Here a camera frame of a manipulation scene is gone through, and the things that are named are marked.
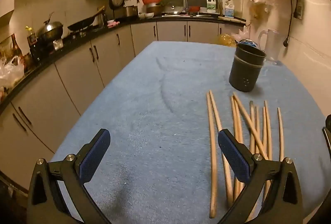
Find dark grey utensil holder cup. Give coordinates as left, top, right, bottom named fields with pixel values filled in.
left=229, top=43, right=266, bottom=92

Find lower kitchen cabinets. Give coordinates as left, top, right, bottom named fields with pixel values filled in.
left=1, top=34, right=235, bottom=192

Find steel pot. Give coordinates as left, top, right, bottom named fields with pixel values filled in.
left=145, top=3, right=164, bottom=16

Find red bowl by sink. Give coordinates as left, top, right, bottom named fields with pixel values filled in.
left=188, top=6, right=200, bottom=13

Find black frying pan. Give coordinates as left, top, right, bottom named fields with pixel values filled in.
left=67, top=6, right=106, bottom=32

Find white bowl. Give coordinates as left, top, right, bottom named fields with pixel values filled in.
left=145, top=12, right=154, bottom=18

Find white detergent jug green label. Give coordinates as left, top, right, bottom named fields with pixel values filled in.
left=206, top=0, right=217, bottom=13

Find white plastic bag on counter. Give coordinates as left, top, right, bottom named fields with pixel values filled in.
left=1, top=56, right=24, bottom=89

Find black power cable with plug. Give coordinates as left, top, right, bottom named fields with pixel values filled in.
left=283, top=0, right=296, bottom=48

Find wooden cutting board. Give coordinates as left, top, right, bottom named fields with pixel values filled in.
left=218, top=16, right=246, bottom=24

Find pink cloth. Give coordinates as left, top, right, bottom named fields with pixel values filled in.
left=107, top=20, right=120, bottom=28

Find frosted glass mug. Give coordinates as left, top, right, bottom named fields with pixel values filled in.
left=258, top=29, right=283, bottom=65

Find blue plastic bag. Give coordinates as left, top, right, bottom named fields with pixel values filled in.
left=238, top=39, right=259, bottom=48

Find yellow plastic bag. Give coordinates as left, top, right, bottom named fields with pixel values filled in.
left=217, top=34, right=236, bottom=48

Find glass pot lid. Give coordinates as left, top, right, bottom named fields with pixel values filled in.
left=163, top=2, right=184, bottom=15

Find white jug blue label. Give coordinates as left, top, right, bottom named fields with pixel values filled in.
left=224, top=4, right=235, bottom=18

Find blue table cloth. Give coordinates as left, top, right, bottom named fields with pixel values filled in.
left=54, top=42, right=330, bottom=223

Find white plastic bag on floor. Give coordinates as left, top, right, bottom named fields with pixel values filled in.
left=231, top=25, right=250, bottom=42

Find steel wok with lid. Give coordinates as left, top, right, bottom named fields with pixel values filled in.
left=36, top=12, right=63, bottom=42

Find rice cooker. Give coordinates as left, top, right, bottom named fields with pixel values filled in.
left=109, top=0, right=138, bottom=20

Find dark glass bottle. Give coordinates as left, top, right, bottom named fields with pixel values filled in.
left=11, top=34, right=24, bottom=64

